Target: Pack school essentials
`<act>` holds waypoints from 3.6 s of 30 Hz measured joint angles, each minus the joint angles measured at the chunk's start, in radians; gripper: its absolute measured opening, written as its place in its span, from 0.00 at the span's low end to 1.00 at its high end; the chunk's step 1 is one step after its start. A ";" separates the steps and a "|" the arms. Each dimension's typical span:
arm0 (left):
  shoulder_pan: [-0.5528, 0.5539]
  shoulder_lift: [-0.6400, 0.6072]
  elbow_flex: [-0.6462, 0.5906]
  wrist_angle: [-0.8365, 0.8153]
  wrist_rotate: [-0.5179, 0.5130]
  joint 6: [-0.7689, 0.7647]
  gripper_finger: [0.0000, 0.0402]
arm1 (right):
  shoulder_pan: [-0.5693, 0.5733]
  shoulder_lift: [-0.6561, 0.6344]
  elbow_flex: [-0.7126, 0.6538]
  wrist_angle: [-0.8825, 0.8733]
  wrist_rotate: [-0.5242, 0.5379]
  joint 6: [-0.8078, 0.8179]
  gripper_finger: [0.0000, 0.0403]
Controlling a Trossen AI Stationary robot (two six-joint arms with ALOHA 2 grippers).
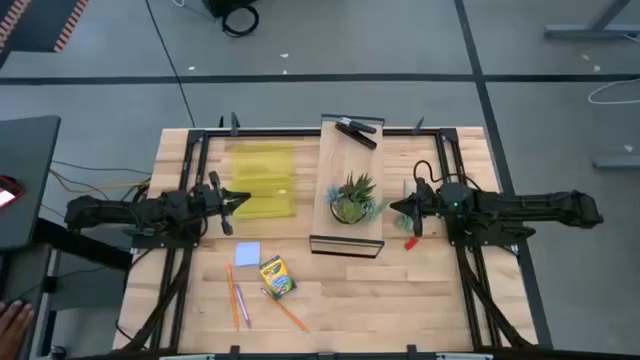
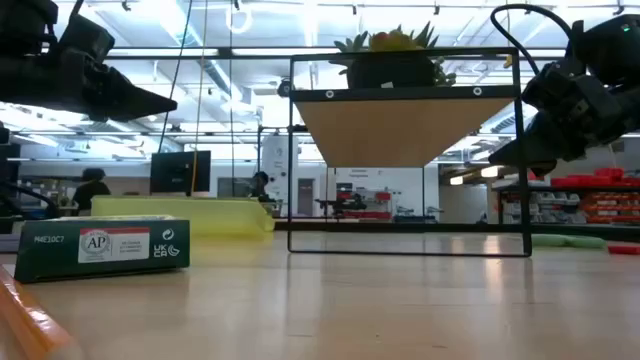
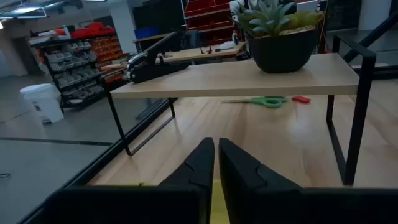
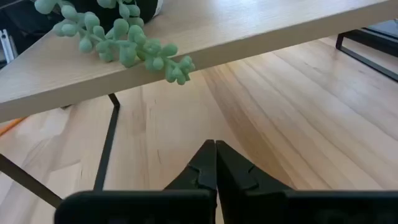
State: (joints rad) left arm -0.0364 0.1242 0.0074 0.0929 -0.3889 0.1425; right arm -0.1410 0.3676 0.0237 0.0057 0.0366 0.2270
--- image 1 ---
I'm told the black orange-striped floor mat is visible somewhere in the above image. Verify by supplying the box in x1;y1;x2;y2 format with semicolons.
0;0;90;54

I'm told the dark grey side desk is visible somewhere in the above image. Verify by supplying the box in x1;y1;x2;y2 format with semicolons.
0;115;62;251

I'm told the black stapler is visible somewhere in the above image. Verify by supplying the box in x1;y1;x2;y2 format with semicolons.
334;116;379;150

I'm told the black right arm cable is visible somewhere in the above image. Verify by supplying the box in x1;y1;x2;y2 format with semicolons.
412;159;451;184

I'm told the yellow transparent pencil case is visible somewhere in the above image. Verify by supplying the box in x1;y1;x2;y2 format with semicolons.
229;143;296;220

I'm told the black coiled floor cable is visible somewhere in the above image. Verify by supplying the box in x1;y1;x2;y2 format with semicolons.
221;3;260;39

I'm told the grey desk base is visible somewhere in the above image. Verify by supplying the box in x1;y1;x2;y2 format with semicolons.
544;0;640;41

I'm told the wooden shelf riser black frame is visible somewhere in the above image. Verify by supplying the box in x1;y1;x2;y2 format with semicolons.
308;113;386;260

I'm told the crayon box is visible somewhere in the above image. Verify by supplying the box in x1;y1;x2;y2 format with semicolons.
258;255;298;300

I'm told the black metal table frame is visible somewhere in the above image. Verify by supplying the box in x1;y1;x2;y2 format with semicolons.
119;127;539;354

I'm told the person's hand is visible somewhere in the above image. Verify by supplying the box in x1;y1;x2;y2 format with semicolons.
0;299;35;360

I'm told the white floor cable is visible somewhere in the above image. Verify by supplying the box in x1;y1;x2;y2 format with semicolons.
587;78;640;106

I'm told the yellow floor cable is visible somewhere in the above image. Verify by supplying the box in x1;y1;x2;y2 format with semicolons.
48;168;152;195

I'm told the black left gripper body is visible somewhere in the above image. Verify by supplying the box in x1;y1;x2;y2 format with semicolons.
193;170;234;237

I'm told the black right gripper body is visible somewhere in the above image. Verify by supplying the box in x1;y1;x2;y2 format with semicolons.
411;177;444;238

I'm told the potted succulent plant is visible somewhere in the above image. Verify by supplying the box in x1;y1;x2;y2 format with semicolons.
324;172;389;226

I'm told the grey desk foot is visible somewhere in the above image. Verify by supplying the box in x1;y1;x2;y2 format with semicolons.
593;154;640;170

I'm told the pale blue sticky note pad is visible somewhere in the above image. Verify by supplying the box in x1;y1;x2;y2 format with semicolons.
234;241;262;268

